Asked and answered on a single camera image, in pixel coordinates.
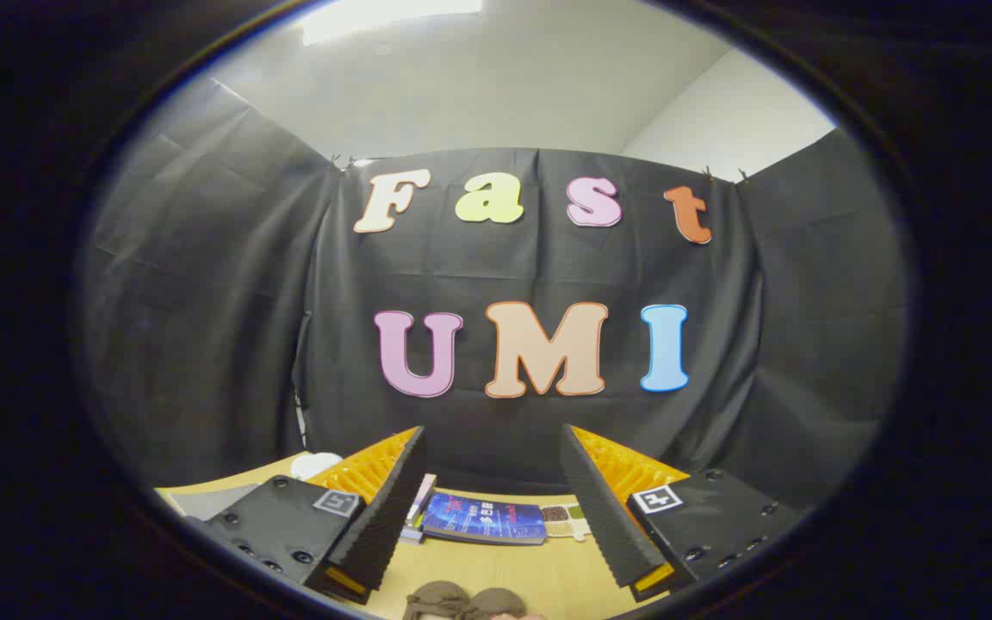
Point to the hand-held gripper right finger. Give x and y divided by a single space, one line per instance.
604 517

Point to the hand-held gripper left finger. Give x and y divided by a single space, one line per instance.
384 517

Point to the brown fuzzy shoe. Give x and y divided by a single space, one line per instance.
494 601
437 596

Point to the beige fabric storage box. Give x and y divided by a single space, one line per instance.
212 501

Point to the grey blue book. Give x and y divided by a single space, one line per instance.
412 534

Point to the white divided grain tray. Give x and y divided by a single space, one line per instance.
563 521

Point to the pink cover book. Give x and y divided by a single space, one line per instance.
423 498

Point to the white plush toy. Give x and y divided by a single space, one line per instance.
315 465

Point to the blue cover book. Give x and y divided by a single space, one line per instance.
483 518

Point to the white plastic strip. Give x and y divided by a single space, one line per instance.
300 418

